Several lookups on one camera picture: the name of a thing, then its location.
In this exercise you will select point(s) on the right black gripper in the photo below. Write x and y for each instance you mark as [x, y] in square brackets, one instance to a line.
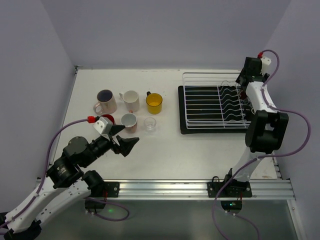
[242, 78]

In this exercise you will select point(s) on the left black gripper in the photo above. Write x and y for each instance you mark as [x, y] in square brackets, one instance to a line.
[115, 144]

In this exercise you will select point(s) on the salmon pink mug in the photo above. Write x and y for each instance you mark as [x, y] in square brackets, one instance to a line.
[130, 121]

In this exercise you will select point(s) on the red mug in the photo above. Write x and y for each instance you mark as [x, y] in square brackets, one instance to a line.
[110, 117]

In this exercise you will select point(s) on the clear glass cup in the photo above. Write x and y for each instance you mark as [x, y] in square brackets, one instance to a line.
[150, 124]
[247, 103]

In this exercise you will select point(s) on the pale pink mug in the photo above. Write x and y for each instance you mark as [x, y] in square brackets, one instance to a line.
[106, 103]

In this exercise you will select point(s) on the white faceted mug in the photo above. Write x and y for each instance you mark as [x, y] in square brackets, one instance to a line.
[131, 100]

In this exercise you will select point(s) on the yellow mug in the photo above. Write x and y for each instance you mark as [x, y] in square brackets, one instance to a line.
[154, 102]

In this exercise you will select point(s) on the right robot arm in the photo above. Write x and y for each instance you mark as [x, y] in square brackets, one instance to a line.
[267, 127]

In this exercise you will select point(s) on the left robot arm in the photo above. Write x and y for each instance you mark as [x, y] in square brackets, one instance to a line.
[64, 183]

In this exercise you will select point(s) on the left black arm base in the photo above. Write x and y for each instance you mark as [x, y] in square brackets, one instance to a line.
[109, 189]

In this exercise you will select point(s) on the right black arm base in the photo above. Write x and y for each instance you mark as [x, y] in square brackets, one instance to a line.
[235, 190]

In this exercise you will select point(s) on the dark brown cup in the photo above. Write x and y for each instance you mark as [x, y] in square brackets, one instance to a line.
[242, 95]

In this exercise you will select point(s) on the black drain tray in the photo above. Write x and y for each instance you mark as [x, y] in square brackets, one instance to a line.
[205, 109]

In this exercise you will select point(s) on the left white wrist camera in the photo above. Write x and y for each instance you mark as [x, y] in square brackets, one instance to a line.
[103, 126]

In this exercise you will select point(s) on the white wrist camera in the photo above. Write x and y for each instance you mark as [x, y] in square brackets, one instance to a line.
[266, 62]
[103, 126]

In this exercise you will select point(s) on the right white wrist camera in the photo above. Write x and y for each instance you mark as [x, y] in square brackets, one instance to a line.
[266, 62]

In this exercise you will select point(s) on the white wire dish rack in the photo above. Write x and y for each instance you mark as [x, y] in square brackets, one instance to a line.
[215, 77]

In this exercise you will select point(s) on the aluminium mounting rail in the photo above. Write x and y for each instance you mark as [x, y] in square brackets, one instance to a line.
[165, 190]

